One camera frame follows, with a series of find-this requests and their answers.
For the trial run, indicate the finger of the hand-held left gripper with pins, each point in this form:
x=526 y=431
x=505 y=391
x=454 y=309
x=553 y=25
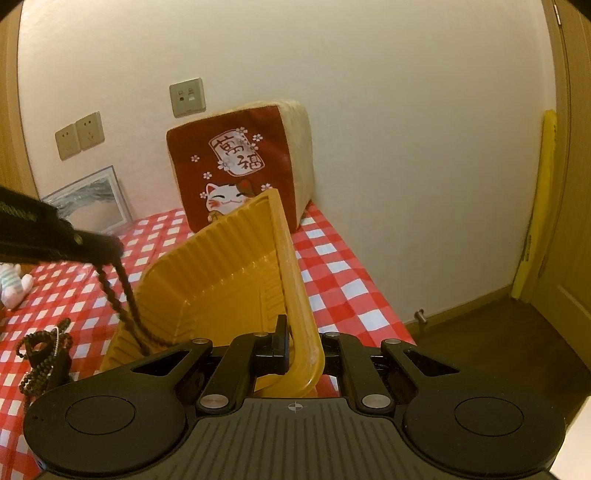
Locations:
x=23 y=205
x=87 y=244

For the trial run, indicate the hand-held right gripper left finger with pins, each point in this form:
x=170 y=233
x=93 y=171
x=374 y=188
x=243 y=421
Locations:
x=279 y=346

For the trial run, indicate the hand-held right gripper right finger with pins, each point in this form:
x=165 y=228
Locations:
x=344 y=353

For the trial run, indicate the yellow plastic tray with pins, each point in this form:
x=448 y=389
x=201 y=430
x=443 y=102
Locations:
x=221 y=277

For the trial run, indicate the framed sand picture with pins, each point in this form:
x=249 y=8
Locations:
x=92 y=198

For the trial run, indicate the wooden door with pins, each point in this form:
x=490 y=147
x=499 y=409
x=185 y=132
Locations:
x=11 y=138
x=577 y=230

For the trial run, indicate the red checkered tablecloth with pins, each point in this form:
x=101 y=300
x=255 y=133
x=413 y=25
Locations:
x=332 y=277

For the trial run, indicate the white rabbit plush toy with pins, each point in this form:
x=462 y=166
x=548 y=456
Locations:
x=11 y=286

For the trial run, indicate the metal door stopper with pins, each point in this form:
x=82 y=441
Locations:
x=420 y=315

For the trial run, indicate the wooden baseboard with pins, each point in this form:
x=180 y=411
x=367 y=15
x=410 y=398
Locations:
x=461 y=304

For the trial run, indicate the cat print cushion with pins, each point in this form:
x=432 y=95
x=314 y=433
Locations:
x=258 y=147

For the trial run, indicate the yellow foam strip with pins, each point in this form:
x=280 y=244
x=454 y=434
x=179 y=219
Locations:
x=545 y=184

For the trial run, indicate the beige wall socket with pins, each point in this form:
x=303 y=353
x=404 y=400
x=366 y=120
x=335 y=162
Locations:
x=187 y=97
x=67 y=142
x=90 y=131

